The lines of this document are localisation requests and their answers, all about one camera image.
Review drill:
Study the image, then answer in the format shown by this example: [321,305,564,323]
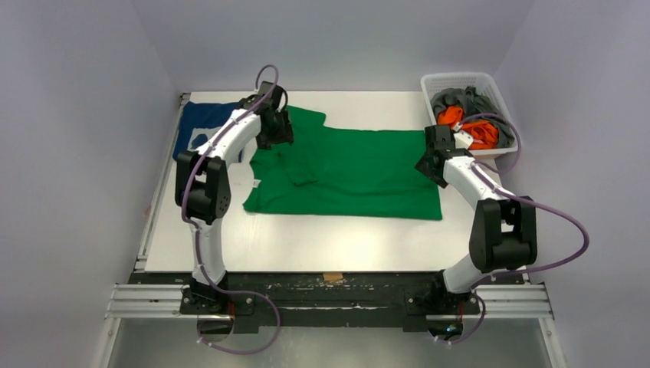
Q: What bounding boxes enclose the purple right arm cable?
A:
[434,112,591,347]

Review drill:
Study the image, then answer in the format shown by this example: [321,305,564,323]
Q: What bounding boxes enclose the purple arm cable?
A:
[434,112,591,347]
[180,64,284,357]

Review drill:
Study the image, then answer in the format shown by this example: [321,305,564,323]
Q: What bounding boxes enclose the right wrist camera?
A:
[451,123,474,150]

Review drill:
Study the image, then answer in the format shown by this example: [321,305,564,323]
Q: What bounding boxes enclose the orange t-shirt in basket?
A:
[437,106,500,150]

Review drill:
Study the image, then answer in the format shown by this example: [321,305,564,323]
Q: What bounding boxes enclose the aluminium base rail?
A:
[104,284,553,320]

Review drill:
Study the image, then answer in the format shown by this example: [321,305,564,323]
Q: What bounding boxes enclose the folded navy printed t-shirt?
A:
[172,102,238,160]

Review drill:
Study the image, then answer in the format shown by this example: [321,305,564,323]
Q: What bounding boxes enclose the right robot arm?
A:
[415,125,537,312]

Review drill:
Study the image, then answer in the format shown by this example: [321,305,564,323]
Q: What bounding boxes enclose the grey t-shirt in basket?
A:
[430,87,514,149]

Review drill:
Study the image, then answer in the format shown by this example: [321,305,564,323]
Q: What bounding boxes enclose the black table front rail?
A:
[117,272,538,337]

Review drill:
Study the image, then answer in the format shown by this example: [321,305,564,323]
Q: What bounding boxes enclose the green t-shirt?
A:
[243,106,443,221]

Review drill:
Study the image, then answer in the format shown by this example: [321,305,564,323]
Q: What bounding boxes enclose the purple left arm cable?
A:
[180,64,284,357]

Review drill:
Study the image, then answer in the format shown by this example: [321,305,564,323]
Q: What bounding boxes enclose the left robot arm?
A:
[175,81,294,314]

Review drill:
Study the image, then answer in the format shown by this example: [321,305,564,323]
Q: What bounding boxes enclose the white plastic laundry basket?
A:
[420,72,518,158]

